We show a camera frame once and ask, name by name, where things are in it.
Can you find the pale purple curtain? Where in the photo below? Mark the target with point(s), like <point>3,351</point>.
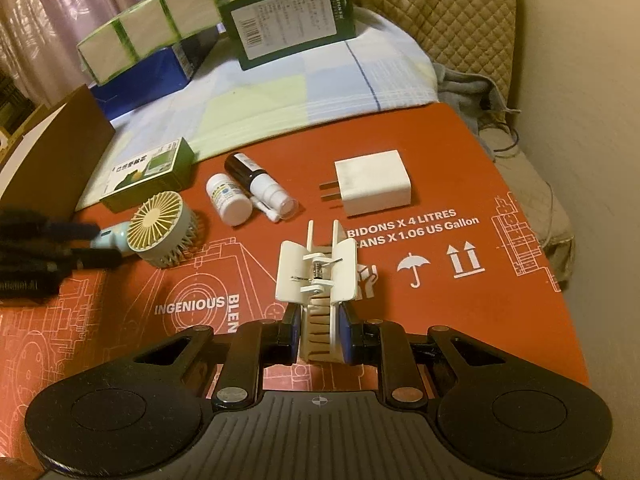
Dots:
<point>65,5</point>

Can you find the white power adapter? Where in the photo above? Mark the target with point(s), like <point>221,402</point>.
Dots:
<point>372,180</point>

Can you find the white pill bottle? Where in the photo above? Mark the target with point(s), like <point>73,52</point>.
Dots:
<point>227,201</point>

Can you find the dark green box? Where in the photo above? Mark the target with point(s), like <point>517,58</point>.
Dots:
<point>285,20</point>

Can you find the white cotton swab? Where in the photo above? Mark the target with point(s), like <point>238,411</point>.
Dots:
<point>265,211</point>

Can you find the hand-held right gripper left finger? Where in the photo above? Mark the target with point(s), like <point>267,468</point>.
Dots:
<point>292,330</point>

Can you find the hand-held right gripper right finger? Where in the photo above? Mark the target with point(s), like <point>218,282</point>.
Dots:
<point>346,332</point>

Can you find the white hair claw clip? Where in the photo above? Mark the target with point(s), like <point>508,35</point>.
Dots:
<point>320,265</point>

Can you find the brown cardboard shoe box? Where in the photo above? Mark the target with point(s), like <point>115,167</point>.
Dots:
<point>85,150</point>

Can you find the red printed cardboard sheet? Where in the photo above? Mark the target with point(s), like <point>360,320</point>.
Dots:
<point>450,310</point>

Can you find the grey cloth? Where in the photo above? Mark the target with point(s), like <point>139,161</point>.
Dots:
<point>465,90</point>

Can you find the checked blue green cloth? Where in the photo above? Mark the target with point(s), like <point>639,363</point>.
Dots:
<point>280,100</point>

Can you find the green tissue pack bundle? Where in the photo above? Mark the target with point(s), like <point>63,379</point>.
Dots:
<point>140,25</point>

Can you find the small green carton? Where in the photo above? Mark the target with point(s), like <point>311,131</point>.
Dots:
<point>145,175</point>

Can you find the large blue box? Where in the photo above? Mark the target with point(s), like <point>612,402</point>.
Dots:
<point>145,75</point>

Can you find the dark spray bottle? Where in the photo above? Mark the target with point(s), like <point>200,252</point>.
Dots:
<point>245,170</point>

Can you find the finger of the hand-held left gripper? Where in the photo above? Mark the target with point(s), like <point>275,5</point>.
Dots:
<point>55,229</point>
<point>90,260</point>

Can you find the beige quilted chair cover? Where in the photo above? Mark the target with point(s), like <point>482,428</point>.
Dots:
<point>450,15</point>

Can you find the pale green handheld fan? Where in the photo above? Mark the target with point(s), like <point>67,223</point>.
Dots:
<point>160,225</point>

